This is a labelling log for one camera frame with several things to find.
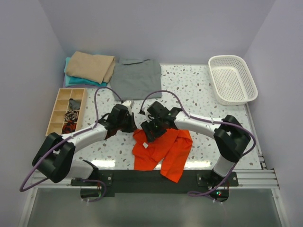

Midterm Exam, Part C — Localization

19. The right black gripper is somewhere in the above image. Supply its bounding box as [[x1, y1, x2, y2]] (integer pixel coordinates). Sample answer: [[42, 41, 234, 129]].
[[141, 117, 167, 143]]

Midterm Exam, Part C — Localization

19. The orange t-shirt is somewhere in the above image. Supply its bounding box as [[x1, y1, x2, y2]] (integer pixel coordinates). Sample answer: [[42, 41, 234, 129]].
[[132, 129, 193, 183]]

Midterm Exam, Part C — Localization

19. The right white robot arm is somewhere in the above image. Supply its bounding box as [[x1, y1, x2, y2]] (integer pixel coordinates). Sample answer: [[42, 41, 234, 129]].
[[139, 101, 255, 186]]

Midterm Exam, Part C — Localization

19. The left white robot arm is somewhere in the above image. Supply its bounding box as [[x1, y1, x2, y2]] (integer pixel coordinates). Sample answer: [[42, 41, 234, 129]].
[[32, 101, 137, 185]]

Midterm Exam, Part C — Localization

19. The grey folded t-shirt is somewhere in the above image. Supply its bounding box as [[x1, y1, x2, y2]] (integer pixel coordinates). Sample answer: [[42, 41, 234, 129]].
[[110, 58, 161, 100]]

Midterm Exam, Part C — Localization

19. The grey item in tray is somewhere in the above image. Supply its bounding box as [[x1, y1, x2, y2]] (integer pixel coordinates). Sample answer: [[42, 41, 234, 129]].
[[69, 98, 81, 110]]

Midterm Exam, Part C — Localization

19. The black white patterned item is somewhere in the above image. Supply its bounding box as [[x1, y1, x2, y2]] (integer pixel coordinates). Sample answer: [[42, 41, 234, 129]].
[[64, 110, 79, 122]]

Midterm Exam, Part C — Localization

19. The red black patterned item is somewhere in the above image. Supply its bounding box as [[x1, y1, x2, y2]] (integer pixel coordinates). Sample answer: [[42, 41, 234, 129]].
[[62, 121, 77, 134]]

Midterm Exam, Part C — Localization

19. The wooden compartment tray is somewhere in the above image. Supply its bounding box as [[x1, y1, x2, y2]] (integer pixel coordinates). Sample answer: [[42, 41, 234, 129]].
[[46, 88, 88, 136]]

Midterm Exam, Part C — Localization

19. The beige folded t-shirt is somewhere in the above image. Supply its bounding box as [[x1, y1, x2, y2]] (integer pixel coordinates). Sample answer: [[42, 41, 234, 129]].
[[66, 51, 116, 84]]

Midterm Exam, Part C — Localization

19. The teal folded t-shirt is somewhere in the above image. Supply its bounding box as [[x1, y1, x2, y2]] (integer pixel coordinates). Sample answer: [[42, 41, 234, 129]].
[[63, 57, 107, 87]]

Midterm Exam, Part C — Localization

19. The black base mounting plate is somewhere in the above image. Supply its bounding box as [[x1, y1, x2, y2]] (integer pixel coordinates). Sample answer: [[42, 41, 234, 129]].
[[71, 169, 238, 198]]

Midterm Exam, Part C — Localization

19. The white plastic basket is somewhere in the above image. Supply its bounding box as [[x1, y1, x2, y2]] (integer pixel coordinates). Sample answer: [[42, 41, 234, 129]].
[[208, 55, 258, 106]]

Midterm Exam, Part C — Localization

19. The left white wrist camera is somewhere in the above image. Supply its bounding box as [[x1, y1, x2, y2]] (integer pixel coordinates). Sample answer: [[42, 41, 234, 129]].
[[122, 100, 134, 109]]

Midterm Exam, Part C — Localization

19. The aluminium rail frame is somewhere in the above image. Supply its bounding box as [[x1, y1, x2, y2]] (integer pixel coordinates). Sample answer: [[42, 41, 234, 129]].
[[30, 104, 282, 204]]

